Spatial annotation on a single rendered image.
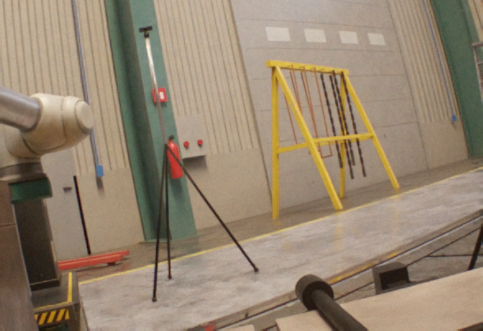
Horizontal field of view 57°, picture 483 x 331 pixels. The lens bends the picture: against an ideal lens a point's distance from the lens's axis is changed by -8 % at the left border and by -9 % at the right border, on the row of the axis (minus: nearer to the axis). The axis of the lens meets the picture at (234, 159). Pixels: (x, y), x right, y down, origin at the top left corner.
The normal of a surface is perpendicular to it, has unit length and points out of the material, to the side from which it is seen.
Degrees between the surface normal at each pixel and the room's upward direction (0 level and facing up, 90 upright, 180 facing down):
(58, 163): 90
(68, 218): 90
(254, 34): 90
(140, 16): 90
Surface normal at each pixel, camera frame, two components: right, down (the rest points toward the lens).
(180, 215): 0.53, -0.15
